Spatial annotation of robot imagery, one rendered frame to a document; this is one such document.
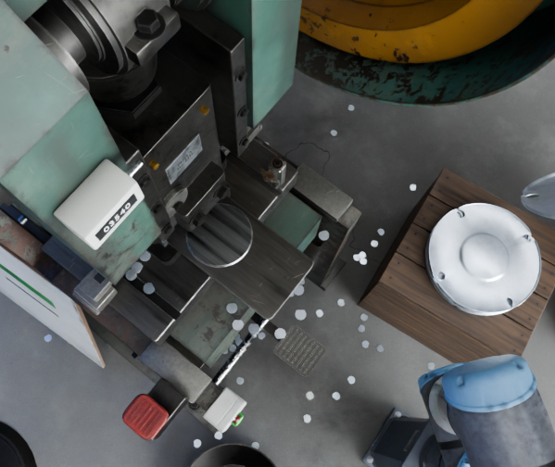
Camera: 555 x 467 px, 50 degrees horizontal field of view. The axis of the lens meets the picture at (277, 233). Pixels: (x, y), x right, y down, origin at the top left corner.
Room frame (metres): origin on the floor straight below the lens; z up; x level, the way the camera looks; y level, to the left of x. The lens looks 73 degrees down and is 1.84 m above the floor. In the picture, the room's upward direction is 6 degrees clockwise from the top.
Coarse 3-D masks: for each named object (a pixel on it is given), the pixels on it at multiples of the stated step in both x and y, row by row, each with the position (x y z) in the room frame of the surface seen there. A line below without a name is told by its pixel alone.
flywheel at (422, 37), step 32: (320, 0) 0.64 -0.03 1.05; (352, 0) 0.62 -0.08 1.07; (384, 0) 0.60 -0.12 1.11; (416, 0) 0.57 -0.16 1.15; (448, 0) 0.54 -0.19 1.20; (480, 0) 0.50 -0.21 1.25; (512, 0) 0.48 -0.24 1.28; (320, 32) 0.61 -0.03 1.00; (352, 32) 0.58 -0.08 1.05; (384, 32) 0.55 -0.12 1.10; (416, 32) 0.53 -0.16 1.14; (448, 32) 0.51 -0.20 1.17; (480, 32) 0.49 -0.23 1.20
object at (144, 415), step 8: (136, 400) 0.00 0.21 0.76; (144, 400) 0.00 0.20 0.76; (152, 400) 0.00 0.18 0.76; (128, 408) -0.02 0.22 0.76; (136, 408) -0.01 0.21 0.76; (144, 408) -0.01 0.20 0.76; (152, 408) -0.01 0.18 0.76; (160, 408) -0.01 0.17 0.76; (128, 416) -0.03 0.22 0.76; (136, 416) -0.03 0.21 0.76; (144, 416) -0.03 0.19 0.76; (152, 416) -0.02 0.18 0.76; (160, 416) -0.02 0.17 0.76; (168, 416) -0.02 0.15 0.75; (128, 424) -0.04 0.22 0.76; (136, 424) -0.04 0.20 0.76; (144, 424) -0.04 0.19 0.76; (152, 424) -0.04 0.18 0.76; (160, 424) -0.04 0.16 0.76; (136, 432) -0.05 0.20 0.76; (144, 432) -0.05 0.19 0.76; (152, 432) -0.05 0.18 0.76
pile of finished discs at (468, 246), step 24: (456, 216) 0.55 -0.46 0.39; (480, 216) 0.55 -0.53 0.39; (504, 216) 0.56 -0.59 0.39; (432, 240) 0.47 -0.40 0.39; (456, 240) 0.48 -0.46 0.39; (480, 240) 0.49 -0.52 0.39; (504, 240) 0.49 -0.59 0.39; (528, 240) 0.50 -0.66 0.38; (432, 264) 0.41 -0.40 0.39; (456, 264) 0.42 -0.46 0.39; (480, 264) 0.42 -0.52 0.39; (504, 264) 0.43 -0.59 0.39; (528, 264) 0.44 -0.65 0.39; (456, 288) 0.35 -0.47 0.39; (480, 288) 0.36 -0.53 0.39; (504, 288) 0.37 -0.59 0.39; (528, 288) 0.37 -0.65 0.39; (480, 312) 0.30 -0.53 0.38
